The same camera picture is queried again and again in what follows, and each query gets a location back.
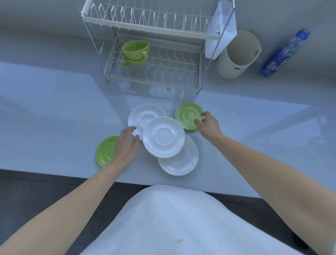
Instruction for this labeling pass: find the person's left hand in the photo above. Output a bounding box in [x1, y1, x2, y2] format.
[112, 126, 141, 169]

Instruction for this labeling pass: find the person's right hand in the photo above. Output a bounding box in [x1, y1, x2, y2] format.
[194, 111, 224, 144]

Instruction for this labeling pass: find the green saucer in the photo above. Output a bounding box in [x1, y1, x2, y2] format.
[175, 102, 205, 131]
[96, 136, 121, 168]

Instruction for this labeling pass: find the person's left forearm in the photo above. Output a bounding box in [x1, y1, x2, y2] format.
[0, 160, 124, 255]

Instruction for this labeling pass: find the person's right forearm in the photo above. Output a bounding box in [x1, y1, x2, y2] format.
[210, 134, 336, 249]

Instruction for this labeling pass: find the white saucer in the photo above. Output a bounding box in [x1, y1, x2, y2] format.
[157, 135, 199, 176]
[142, 116, 186, 158]
[128, 104, 167, 141]

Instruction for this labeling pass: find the cream cylindrical container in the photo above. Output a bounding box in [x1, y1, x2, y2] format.
[216, 29, 262, 80]

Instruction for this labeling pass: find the green cup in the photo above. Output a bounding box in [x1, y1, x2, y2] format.
[120, 51, 150, 67]
[121, 40, 150, 61]

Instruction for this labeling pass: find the white plastic utensil holder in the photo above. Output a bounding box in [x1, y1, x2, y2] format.
[205, 0, 237, 60]

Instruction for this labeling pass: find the person's white garment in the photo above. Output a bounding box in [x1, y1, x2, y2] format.
[80, 185, 306, 255]

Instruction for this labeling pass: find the blue plastic water bottle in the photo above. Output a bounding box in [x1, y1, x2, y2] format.
[259, 28, 311, 77]

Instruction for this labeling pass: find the white two-tier wire dish rack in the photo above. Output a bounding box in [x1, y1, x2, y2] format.
[74, 0, 236, 95]

